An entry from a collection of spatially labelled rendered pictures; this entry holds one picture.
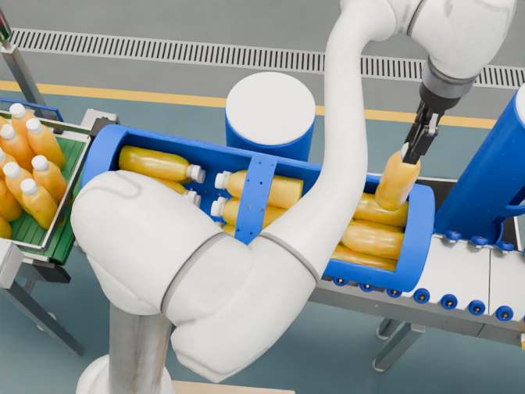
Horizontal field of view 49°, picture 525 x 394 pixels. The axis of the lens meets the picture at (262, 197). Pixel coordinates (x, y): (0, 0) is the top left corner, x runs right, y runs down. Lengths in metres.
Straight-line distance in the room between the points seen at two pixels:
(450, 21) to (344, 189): 0.32
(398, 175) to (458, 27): 0.44
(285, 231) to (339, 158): 0.13
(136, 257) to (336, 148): 0.30
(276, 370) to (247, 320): 1.83
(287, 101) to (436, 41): 0.92
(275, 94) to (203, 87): 1.39
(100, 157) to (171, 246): 0.82
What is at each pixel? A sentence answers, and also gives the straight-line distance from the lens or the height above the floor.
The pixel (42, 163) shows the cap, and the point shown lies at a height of 1.12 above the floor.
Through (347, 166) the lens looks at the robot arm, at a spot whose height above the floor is 1.81.
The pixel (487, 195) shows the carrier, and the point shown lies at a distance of 2.25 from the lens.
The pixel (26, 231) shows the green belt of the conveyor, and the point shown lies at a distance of 1.84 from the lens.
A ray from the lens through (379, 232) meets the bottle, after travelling 1.47.
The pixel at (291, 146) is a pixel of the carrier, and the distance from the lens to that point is 1.74.
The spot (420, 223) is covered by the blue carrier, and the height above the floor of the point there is 1.23.
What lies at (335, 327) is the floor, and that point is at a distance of 2.58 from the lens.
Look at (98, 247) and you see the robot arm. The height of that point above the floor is 1.79.
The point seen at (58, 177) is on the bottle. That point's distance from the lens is 1.72.
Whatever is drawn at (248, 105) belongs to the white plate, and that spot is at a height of 1.04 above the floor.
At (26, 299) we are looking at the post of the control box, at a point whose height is 0.71.
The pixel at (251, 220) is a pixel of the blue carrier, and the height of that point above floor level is 1.20.
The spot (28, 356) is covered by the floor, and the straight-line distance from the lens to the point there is 2.68.
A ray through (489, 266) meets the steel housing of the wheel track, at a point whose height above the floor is 0.92.
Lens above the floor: 2.46
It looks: 62 degrees down
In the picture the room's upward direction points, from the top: 3 degrees clockwise
